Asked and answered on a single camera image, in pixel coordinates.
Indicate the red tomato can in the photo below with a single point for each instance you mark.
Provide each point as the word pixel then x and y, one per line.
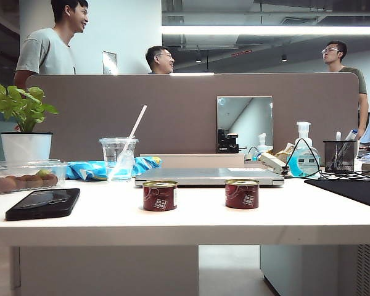
pixel 242 195
pixel 160 197

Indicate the beige cardboard box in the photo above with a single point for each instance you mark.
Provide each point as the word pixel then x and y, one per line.
pixel 191 160

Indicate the brown desk partition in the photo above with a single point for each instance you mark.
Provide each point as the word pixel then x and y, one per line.
pixel 172 117

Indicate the silver closed laptop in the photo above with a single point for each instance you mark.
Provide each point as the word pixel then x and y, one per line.
pixel 209 175

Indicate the white plug adapter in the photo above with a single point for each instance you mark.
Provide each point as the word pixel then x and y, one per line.
pixel 248 157

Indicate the square mirror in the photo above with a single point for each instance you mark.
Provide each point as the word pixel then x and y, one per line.
pixel 249 117

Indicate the clear plastic cup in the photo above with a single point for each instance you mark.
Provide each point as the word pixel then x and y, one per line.
pixel 111 154

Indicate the beige stapler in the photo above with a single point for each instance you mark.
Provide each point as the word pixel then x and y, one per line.
pixel 272 161

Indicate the man with glasses smiling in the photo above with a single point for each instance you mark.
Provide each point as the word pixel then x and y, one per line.
pixel 160 61

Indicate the crumpled brown paper bag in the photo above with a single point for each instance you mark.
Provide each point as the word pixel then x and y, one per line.
pixel 285 149

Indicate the blue snack bag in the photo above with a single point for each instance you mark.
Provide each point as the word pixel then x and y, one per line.
pixel 86 169

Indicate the blue hand sanitizer bottle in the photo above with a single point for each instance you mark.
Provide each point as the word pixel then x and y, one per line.
pixel 305 160

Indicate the clear plastic fruit container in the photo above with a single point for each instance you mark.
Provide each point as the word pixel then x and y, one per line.
pixel 60 171

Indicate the brown kiwi fruit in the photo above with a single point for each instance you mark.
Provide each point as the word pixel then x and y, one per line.
pixel 29 182
pixel 50 180
pixel 1 183

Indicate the white ceiling light strip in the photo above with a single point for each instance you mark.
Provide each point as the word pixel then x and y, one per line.
pixel 265 30

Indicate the black smartphone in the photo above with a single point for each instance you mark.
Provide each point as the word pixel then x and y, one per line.
pixel 43 203

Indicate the white pen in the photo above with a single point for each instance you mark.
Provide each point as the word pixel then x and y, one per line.
pixel 338 137

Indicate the black mesh pen holder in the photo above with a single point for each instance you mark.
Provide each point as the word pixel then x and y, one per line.
pixel 340 157

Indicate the white plant pot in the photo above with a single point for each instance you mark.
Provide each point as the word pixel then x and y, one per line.
pixel 26 148

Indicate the blue white marker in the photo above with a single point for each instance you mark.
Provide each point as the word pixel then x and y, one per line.
pixel 351 134

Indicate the man in grey t-shirt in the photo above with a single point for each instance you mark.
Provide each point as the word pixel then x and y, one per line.
pixel 46 52

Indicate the black mouse pad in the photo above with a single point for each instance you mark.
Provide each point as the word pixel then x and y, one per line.
pixel 348 191

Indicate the green leafy plant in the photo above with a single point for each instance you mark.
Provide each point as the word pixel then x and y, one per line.
pixel 21 105

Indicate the grey under-desk cabinet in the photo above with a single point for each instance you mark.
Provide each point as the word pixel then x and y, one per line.
pixel 311 271

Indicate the man in olive shirt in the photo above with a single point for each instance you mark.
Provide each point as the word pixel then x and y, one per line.
pixel 357 80

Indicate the framed wall sign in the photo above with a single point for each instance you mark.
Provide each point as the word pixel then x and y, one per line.
pixel 109 62

